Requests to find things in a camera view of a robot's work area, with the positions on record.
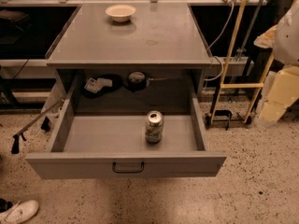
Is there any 7up soda can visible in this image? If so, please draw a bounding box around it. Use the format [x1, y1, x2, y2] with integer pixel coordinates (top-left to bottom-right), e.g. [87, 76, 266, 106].
[145, 110, 164, 144]

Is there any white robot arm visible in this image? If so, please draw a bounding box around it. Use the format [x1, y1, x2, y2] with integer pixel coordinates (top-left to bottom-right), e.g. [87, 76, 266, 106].
[254, 1, 299, 128]

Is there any open grey drawer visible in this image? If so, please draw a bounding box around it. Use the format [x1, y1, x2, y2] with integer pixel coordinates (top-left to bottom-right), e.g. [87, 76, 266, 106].
[25, 77, 226, 179]

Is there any black round tape roll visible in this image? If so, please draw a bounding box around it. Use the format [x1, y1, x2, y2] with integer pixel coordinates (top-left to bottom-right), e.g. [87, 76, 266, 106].
[127, 71, 148, 91]

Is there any grey metal cabinet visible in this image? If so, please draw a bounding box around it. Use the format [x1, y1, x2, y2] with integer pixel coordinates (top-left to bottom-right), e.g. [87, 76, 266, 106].
[48, 3, 209, 115]

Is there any black bag with label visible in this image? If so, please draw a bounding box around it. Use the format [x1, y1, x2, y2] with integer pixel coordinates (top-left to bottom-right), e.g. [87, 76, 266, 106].
[81, 74, 122, 99]

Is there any yellow hand truck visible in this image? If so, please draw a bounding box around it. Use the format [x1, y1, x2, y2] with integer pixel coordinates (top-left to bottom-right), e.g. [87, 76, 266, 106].
[205, 0, 276, 130]

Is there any grabber reacher tool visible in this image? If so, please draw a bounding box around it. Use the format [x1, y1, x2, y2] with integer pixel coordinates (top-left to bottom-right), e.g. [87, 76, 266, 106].
[11, 98, 64, 154]

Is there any white bowl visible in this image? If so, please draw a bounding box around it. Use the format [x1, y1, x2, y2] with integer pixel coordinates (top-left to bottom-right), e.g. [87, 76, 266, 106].
[106, 5, 135, 22]

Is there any white sneaker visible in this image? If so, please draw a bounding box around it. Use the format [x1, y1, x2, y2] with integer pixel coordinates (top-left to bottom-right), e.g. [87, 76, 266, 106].
[0, 200, 39, 224]

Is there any black drawer handle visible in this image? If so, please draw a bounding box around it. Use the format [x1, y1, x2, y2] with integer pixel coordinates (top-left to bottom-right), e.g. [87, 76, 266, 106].
[112, 162, 144, 174]

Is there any white power cable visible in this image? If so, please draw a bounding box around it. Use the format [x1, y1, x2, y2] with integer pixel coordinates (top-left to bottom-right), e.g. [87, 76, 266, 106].
[204, 2, 235, 82]

